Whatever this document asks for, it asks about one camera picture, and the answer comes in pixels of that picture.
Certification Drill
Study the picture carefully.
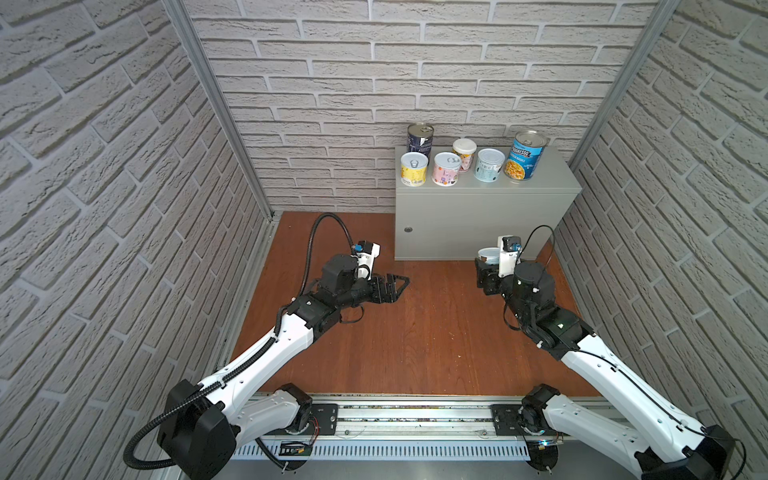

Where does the yellow label pull-tab can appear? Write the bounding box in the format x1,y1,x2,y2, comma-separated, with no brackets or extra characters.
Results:
400,152,428,187

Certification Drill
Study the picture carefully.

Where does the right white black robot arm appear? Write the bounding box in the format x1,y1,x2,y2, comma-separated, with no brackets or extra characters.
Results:
475,253,737,479

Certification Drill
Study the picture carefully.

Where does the left black corrugated cable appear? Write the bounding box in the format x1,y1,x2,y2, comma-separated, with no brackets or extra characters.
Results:
122,212,356,471

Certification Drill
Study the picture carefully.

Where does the white lid orange can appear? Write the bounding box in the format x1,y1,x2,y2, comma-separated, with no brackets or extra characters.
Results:
452,138,477,172

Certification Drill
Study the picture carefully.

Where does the dark purple label can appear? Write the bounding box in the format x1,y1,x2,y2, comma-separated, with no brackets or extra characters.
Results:
407,122,434,157

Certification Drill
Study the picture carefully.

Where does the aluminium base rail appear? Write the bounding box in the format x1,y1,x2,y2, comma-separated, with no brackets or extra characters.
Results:
227,392,655,445

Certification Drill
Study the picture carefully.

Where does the blue label soup can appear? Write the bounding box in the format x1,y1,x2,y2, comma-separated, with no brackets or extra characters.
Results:
502,130,549,181

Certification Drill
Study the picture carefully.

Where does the grey metal cabinet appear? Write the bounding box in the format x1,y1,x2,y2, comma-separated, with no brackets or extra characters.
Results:
394,147,582,261

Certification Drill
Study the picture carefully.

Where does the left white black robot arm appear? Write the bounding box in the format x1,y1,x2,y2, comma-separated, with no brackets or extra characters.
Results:
156,252,410,479

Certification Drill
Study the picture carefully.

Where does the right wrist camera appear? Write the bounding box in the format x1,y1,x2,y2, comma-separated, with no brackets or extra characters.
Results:
498,235,522,278

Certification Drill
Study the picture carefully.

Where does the silver can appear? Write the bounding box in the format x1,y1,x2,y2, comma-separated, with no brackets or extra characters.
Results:
477,246,500,265
474,148,506,183

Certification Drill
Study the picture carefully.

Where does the right thin black cable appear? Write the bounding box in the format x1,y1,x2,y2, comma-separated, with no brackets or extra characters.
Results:
502,224,748,480

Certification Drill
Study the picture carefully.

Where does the white lid purple can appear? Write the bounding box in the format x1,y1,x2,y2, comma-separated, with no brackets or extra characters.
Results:
432,152,462,187

